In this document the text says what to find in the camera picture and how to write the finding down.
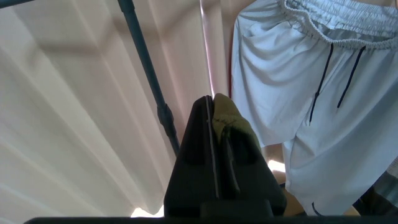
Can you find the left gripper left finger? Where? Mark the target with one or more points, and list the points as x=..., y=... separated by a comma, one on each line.
x=196, y=168

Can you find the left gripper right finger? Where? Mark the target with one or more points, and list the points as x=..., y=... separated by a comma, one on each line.
x=248, y=174

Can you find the green printed shirt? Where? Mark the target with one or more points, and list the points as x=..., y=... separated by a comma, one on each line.
x=225, y=109

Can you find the pale grey shorts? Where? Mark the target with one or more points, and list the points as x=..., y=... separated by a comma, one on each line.
x=280, y=77

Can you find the black clothes rack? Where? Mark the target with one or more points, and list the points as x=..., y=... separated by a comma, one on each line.
x=148, y=62

